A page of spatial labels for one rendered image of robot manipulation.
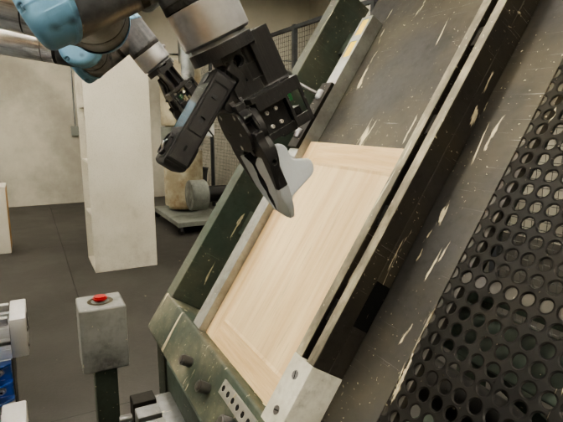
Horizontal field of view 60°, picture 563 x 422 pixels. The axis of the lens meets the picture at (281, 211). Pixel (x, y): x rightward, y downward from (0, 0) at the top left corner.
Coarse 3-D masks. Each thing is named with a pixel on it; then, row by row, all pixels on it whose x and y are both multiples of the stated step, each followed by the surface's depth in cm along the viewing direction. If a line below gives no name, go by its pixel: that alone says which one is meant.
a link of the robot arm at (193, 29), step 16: (208, 0) 47; (224, 0) 47; (176, 16) 48; (192, 16) 47; (208, 16) 47; (224, 16) 47; (240, 16) 49; (176, 32) 49; (192, 32) 48; (208, 32) 48; (224, 32) 48; (240, 32) 49; (192, 48) 49; (208, 48) 49
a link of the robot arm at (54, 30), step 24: (24, 0) 43; (48, 0) 43; (72, 0) 43; (96, 0) 44; (120, 0) 45; (144, 0) 47; (48, 24) 44; (72, 24) 45; (96, 24) 46; (120, 24) 53; (48, 48) 46
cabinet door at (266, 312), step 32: (320, 160) 121; (352, 160) 109; (384, 160) 100; (320, 192) 114; (352, 192) 104; (288, 224) 118; (320, 224) 108; (352, 224) 99; (256, 256) 123; (288, 256) 112; (320, 256) 102; (256, 288) 116; (288, 288) 106; (320, 288) 97; (224, 320) 120; (256, 320) 109; (288, 320) 100; (224, 352) 113; (256, 352) 103; (288, 352) 95; (256, 384) 98
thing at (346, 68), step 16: (368, 32) 132; (368, 48) 132; (352, 64) 131; (336, 80) 130; (336, 96) 131; (320, 112) 129; (320, 128) 130; (304, 144) 129; (256, 208) 130; (272, 208) 127; (256, 224) 126; (240, 240) 129; (240, 256) 126; (224, 272) 128; (224, 288) 125; (208, 304) 126; (208, 320) 124
